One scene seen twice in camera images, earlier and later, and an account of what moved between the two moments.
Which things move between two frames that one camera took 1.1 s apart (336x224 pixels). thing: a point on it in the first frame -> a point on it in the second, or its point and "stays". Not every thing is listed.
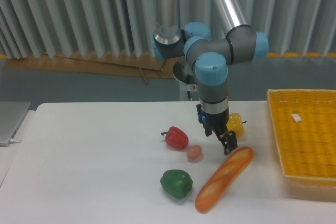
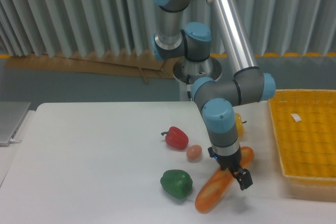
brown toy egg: x=194 y=151 stays
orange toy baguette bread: x=226 y=177 stays
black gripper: x=214 y=115 -> x=233 y=162
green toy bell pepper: x=176 y=183 stays
